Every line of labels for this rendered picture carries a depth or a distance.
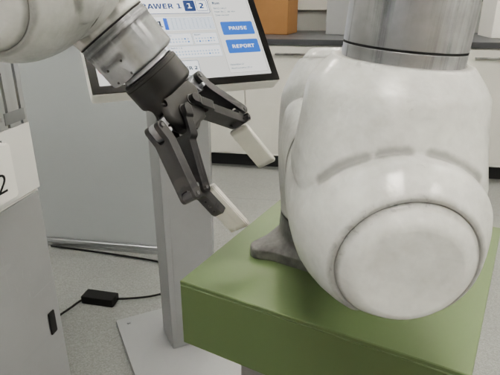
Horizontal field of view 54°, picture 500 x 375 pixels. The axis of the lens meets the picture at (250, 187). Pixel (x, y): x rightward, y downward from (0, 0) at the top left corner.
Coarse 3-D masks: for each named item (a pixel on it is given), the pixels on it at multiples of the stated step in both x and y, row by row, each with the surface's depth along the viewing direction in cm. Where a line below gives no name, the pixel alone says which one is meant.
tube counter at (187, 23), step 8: (192, 16) 136; (200, 16) 137; (208, 16) 138; (160, 24) 132; (168, 24) 133; (176, 24) 134; (184, 24) 135; (192, 24) 136; (200, 24) 136; (208, 24) 137
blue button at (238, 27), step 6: (222, 24) 139; (228, 24) 140; (234, 24) 140; (240, 24) 141; (246, 24) 142; (222, 30) 138; (228, 30) 139; (234, 30) 140; (240, 30) 140; (246, 30) 141; (252, 30) 142
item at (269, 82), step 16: (256, 16) 144; (272, 64) 140; (96, 80) 120; (224, 80) 133; (240, 80) 135; (256, 80) 136; (272, 80) 139; (96, 96) 120; (112, 96) 122; (128, 96) 124
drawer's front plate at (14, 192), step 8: (0, 144) 92; (8, 144) 93; (0, 152) 91; (8, 152) 94; (0, 160) 92; (8, 160) 94; (0, 168) 92; (8, 168) 94; (8, 176) 94; (0, 184) 92; (8, 184) 94; (16, 184) 97; (8, 192) 94; (16, 192) 97; (0, 200) 92; (8, 200) 95
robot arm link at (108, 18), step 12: (108, 0) 49; (120, 0) 52; (132, 0) 54; (108, 12) 50; (120, 12) 52; (96, 24) 50; (108, 24) 52; (84, 36) 52; (96, 36) 52; (84, 48) 54
